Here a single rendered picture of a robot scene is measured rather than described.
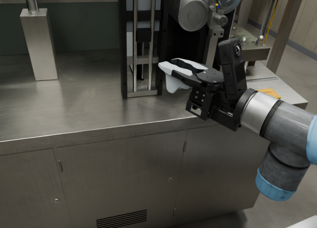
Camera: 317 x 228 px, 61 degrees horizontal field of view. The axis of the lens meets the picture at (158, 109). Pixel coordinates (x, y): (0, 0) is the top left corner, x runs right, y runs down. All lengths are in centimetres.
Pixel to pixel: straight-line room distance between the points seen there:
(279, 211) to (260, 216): 14
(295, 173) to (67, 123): 72
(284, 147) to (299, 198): 164
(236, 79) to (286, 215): 157
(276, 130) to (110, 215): 104
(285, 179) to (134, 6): 67
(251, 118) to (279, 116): 5
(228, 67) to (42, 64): 86
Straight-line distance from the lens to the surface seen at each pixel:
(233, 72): 51
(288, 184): 56
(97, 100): 107
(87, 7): 139
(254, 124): 50
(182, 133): 108
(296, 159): 51
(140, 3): 96
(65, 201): 125
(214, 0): 115
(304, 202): 213
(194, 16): 115
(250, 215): 191
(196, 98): 56
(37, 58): 119
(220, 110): 55
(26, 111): 107
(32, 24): 114
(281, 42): 212
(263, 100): 50
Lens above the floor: 151
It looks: 37 degrees down
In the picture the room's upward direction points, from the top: 4 degrees clockwise
